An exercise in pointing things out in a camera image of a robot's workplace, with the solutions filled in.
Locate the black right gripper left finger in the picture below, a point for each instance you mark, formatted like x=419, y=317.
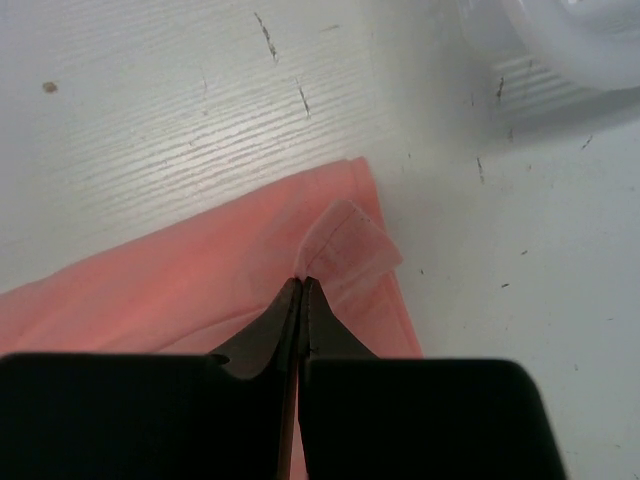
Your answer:
x=269, y=338

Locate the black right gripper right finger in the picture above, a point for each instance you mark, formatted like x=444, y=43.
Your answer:
x=322, y=334

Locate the salmon orange t-shirt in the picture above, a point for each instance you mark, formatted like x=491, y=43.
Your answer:
x=105, y=372

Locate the white plastic basket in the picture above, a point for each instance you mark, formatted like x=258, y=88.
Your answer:
x=544, y=55

